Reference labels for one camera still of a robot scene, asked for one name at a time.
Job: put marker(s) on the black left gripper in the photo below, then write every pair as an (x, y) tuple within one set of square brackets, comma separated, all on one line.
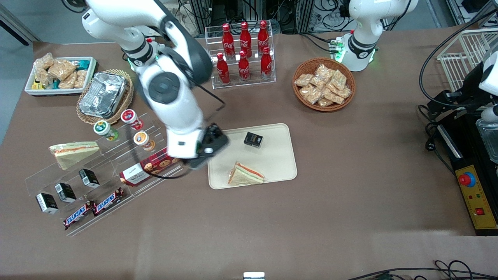
[(469, 90)]

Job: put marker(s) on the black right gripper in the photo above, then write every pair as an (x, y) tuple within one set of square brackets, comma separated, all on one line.
[(213, 130)]

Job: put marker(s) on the triangle sandwich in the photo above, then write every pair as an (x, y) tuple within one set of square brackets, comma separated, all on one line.
[(74, 153), (247, 175)]

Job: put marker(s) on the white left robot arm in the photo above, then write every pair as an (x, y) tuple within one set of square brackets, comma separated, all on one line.
[(365, 23)]

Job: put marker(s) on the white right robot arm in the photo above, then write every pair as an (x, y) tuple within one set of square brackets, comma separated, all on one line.
[(171, 101)]

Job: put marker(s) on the beige plastic tray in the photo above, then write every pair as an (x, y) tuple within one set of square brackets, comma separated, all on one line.
[(276, 163)]

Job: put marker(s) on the oval light wicker tray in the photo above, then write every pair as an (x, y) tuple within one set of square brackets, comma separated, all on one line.
[(130, 91)]

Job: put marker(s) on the small black box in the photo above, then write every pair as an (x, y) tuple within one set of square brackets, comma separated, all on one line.
[(46, 203), (65, 192), (253, 140), (88, 178)]

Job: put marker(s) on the black equipment base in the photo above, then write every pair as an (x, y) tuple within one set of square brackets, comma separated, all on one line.
[(465, 144)]

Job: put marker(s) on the clear plastic container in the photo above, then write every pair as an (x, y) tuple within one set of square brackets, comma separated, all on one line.
[(489, 140)]

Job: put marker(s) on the clear acrylic bottle rack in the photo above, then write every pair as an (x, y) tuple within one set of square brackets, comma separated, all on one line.
[(241, 83)]

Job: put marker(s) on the red cola bottle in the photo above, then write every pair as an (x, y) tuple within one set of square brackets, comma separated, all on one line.
[(263, 35), (228, 39), (266, 64), (245, 37), (243, 67), (222, 70)]

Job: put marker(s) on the orange lid yogurt cup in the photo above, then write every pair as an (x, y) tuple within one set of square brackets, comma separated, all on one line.
[(143, 140)]

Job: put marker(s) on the red plaid cookie box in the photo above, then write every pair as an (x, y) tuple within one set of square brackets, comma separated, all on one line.
[(144, 169)]

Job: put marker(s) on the red lid yogurt cup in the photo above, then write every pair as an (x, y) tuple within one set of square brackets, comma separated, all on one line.
[(131, 118)]

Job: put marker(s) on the yellow emergency stop control box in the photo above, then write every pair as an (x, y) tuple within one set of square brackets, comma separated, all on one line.
[(476, 198)]

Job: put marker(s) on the clear acrylic stepped shelf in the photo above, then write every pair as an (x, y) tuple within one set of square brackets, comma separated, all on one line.
[(116, 155)]

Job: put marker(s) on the clear wrapped snack packet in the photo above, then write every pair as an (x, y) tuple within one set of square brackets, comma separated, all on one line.
[(338, 79), (310, 94), (303, 79), (317, 82), (68, 81), (325, 102), (44, 61), (80, 78), (334, 97), (322, 70), (344, 92), (42, 77), (61, 69)]

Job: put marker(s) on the round brown wicker basket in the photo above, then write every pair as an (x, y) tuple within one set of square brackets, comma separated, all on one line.
[(301, 68)]

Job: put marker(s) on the beige cloth bag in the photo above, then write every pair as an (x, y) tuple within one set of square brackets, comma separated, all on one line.
[(194, 27)]

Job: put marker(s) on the green lid yogurt cup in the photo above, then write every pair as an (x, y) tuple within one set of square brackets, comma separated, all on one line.
[(104, 129)]

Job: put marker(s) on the silver foil container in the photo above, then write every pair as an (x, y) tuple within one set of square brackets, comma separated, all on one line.
[(103, 95)]

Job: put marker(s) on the snickers chocolate bar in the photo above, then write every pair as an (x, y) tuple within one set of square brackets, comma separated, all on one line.
[(108, 201), (79, 215)]

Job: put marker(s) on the small white device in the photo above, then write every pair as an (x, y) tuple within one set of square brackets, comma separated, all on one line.
[(253, 275)]

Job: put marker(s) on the white rectangular bin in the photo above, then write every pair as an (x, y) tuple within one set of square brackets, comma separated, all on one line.
[(58, 91)]

